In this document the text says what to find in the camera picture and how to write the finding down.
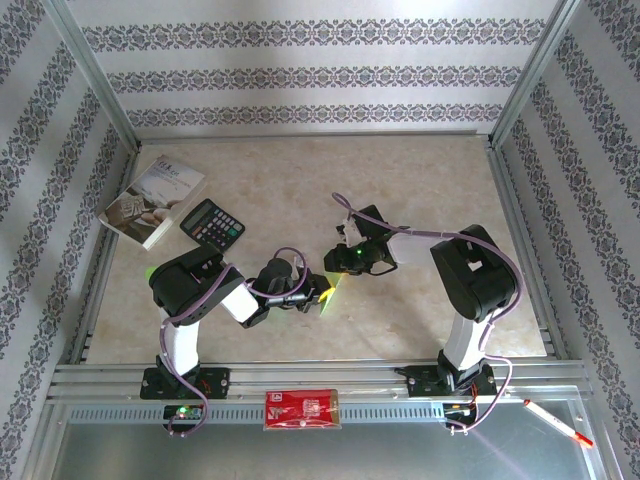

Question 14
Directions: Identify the metal shelf sheet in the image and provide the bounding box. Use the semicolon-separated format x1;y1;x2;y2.
47;399;609;480

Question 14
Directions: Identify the black calculator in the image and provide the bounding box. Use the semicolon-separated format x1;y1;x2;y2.
179;198;246;249

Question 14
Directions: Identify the red packet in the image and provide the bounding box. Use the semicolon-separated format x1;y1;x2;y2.
264;388;344;432

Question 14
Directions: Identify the softcover book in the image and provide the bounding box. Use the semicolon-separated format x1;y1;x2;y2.
97;154;209;251

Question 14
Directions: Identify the white red pen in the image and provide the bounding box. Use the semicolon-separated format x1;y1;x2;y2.
522;398;596;447

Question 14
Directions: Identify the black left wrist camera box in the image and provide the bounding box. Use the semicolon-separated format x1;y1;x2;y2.
257;257;297;296

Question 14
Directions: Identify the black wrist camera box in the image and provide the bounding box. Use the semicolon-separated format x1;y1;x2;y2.
257;257;297;296
347;204;390;242

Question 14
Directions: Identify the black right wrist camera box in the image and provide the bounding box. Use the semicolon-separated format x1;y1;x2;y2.
347;204;390;242

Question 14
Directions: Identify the aluminium mounting rail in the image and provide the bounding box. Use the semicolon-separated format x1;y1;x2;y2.
47;360;594;401

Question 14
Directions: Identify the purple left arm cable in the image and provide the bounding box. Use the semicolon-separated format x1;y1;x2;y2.
158;247;306;437

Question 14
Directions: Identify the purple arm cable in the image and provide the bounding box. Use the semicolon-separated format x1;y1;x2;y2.
332;192;524;435
158;247;306;437

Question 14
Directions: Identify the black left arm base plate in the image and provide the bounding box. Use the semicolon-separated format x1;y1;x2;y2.
139;367;232;401

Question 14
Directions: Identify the grey slotted cable duct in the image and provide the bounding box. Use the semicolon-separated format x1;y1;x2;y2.
67;403;447;425

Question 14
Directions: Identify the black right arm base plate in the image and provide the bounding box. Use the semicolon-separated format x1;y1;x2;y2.
394;364;499;400

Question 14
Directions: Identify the aluminium table edge rail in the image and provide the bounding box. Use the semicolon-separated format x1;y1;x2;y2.
133;130;494;147
69;142;144;365
487;139;569;361

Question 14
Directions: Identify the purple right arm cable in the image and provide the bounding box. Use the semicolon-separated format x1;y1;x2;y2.
332;192;524;435

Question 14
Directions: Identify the aluminium corner post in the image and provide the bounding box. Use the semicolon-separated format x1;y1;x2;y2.
42;0;141;151
489;0;584;146

